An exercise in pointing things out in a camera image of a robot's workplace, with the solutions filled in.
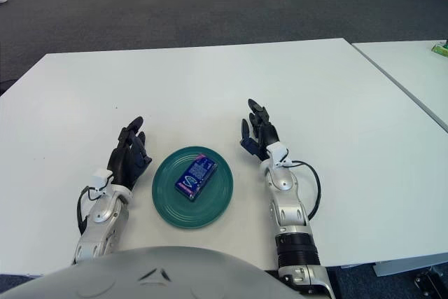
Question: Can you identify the blue gum box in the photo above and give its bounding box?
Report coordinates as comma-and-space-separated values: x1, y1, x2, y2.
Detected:
174, 153, 218, 203

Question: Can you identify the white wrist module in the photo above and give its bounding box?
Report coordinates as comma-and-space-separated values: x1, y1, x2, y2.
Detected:
267, 142, 291, 169
91, 169, 115, 195

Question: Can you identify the grey robot torso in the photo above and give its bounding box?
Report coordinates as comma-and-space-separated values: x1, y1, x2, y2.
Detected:
0, 246, 298, 299

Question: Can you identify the green round plate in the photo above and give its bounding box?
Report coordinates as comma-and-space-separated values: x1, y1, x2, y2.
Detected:
151, 146, 235, 230

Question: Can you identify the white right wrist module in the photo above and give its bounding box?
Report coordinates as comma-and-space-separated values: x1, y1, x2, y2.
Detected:
267, 142, 291, 169

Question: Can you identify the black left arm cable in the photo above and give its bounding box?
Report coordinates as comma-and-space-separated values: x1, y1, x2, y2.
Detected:
76, 188, 106, 237

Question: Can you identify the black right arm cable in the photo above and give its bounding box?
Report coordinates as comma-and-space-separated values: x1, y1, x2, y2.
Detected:
286, 160, 322, 221

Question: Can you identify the white table frame beam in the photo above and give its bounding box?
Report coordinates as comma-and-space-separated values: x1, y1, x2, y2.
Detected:
372, 260, 448, 281

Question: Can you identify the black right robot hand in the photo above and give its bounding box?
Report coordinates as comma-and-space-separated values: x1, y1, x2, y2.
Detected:
239, 98, 281, 162

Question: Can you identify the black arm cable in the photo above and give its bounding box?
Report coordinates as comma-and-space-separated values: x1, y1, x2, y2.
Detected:
286, 160, 322, 221
76, 188, 106, 237

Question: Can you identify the black stand foot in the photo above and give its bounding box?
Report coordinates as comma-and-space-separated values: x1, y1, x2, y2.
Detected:
414, 265, 448, 299

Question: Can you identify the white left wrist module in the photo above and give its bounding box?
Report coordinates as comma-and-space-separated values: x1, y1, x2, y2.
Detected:
91, 169, 115, 195

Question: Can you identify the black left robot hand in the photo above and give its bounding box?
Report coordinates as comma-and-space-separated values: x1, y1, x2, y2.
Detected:
106, 116, 153, 191

